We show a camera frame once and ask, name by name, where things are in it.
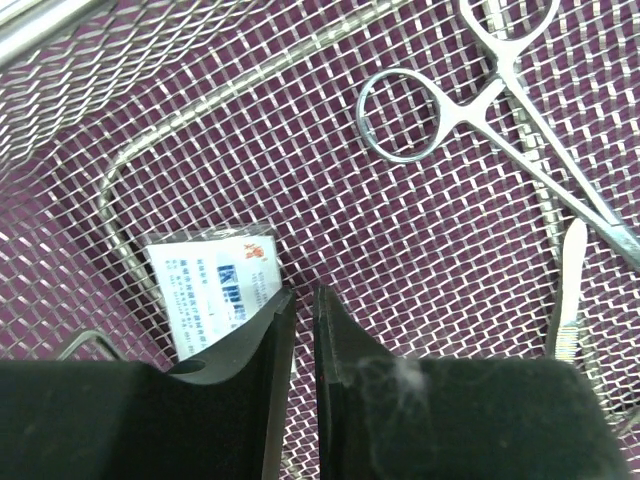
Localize steel tweezers front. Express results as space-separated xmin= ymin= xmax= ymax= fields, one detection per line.
xmin=545 ymin=218 xmax=588 ymax=364

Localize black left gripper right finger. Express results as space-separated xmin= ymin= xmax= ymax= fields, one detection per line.
xmin=313 ymin=286 xmax=631 ymax=479

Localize steel forceps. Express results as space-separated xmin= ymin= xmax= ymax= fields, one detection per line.
xmin=355 ymin=0 xmax=640 ymax=274

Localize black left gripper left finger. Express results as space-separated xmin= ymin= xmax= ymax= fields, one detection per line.
xmin=1 ymin=288 xmax=296 ymax=479

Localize metal mesh tray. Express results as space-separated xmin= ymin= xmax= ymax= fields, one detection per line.
xmin=0 ymin=0 xmax=640 ymax=480

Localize purple cloth wrap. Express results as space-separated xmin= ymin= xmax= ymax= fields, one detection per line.
xmin=0 ymin=0 xmax=640 ymax=480

